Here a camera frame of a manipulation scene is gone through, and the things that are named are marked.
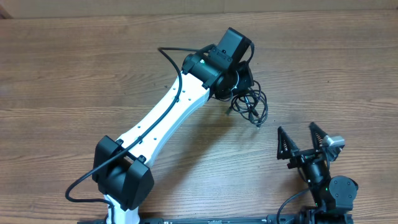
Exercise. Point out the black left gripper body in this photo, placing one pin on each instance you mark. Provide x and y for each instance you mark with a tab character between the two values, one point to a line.
245	78

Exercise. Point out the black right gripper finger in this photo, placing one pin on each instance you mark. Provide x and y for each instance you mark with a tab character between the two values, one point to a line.
318	136
286	146

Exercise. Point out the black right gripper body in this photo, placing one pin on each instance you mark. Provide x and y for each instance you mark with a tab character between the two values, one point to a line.
302	158

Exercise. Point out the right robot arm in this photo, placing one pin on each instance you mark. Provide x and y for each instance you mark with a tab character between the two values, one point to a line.
333	196

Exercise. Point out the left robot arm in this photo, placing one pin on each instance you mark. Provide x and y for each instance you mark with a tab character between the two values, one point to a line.
122	166

